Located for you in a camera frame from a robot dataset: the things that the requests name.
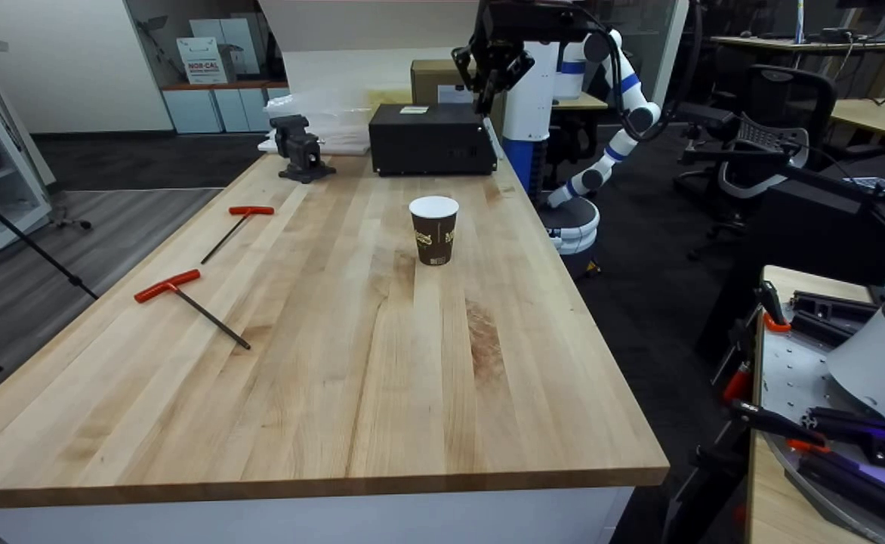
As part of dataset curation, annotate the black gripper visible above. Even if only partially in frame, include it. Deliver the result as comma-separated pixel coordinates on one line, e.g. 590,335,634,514
451,0,556,97

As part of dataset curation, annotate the brown paper cup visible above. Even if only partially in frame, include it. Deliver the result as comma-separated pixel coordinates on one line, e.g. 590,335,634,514
405,193,462,269

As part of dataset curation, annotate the cardboard box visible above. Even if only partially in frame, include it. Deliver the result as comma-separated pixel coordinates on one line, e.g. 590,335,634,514
407,57,478,108

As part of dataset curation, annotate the black control box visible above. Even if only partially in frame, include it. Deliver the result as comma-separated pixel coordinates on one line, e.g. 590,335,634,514
365,99,500,179

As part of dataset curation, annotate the white partition panel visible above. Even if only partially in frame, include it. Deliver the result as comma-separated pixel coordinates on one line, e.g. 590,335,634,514
257,0,485,97

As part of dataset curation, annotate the black bench vise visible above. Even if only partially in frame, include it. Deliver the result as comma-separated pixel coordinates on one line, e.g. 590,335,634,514
266,112,339,188

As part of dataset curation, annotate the white paper sign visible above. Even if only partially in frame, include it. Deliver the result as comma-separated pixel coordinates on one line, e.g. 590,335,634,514
175,32,229,87
191,14,266,78

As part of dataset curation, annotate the pale blue low cabinet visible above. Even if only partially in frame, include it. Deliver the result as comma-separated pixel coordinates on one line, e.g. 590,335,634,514
161,83,289,137

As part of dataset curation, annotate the black white office chair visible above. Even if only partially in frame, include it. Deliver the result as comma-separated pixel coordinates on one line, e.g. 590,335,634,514
677,60,842,204

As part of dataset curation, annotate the wooden office desk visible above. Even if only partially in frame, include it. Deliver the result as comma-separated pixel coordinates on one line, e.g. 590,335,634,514
709,28,885,63
827,93,885,146

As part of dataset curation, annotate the black covered desk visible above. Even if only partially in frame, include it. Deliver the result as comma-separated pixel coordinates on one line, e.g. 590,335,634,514
754,170,885,290

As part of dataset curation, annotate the red black clamp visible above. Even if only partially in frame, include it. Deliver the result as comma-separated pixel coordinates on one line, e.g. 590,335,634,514
717,280,797,405

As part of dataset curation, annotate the grey metal plate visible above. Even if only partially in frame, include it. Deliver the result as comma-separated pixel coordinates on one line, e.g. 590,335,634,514
763,319,885,485

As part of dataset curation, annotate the black stand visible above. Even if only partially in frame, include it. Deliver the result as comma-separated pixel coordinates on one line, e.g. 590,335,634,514
663,417,756,544

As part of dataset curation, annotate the white curved plastic cover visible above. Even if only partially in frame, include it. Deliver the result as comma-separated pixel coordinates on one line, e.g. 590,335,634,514
827,254,885,448

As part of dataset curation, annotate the long black tool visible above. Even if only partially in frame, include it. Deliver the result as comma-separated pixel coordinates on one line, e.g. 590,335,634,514
731,398,885,472

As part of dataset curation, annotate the wooden side table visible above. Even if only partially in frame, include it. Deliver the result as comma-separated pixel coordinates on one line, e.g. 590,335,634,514
745,263,885,544

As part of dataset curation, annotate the red T-handle hex wrench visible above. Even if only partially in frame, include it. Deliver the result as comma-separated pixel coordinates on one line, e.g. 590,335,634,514
199,202,277,269
132,267,257,352

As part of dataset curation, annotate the black camera tripod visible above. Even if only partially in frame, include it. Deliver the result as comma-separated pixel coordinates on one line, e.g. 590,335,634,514
0,170,102,405

